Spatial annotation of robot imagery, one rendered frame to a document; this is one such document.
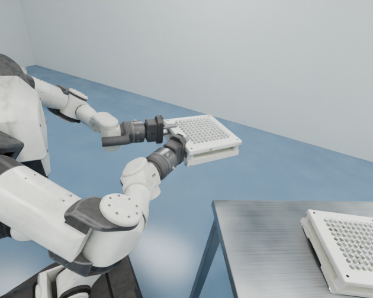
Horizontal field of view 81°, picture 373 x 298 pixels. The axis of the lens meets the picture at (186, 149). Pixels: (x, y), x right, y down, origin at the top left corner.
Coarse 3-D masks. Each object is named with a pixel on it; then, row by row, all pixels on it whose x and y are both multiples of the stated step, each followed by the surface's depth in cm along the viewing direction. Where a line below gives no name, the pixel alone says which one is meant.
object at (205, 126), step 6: (198, 120) 96; (204, 120) 97; (186, 126) 90; (192, 126) 91; (204, 126) 94; (210, 126) 93; (192, 132) 87; (198, 132) 88; (204, 132) 89; (210, 132) 89; (216, 132) 89; (222, 132) 90; (198, 138) 85; (204, 138) 85
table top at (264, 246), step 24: (216, 216) 80; (240, 216) 81; (264, 216) 82; (288, 216) 84; (240, 240) 72; (264, 240) 74; (288, 240) 75; (240, 264) 66; (264, 264) 67; (288, 264) 68; (312, 264) 69; (240, 288) 60; (264, 288) 61; (288, 288) 62; (312, 288) 63
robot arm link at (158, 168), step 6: (150, 156) 68; (156, 156) 68; (162, 156) 68; (150, 162) 67; (156, 162) 67; (162, 162) 67; (150, 168) 64; (156, 168) 66; (162, 168) 67; (168, 168) 68; (150, 174) 64; (156, 174) 66; (162, 174) 68; (120, 180) 67; (150, 180) 63; (156, 180) 65; (150, 186) 64; (156, 186) 65; (156, 192) 65; (150, 198) 64
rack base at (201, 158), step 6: (168, 138) 93; (216, 150) 89; (222, 150) 89; (228, 150) 90; (198, 156) 84; (204, 156) 84; (210, 156) 85; (216, 156) 86; (222, 156) 88; (228, 156) 90; (186, 162) 81; (192, 162) 82; (198, 162) 83; (204, 162) 85
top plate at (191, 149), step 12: (168, 120) 94; (192, 120) 98; (216, 120) 101; (180, 132) 87; (228, 132) 93; (192, 144) 81; (204, 144) 83; (216, 144) 84; (228, 144) 85; (240, 144) 89
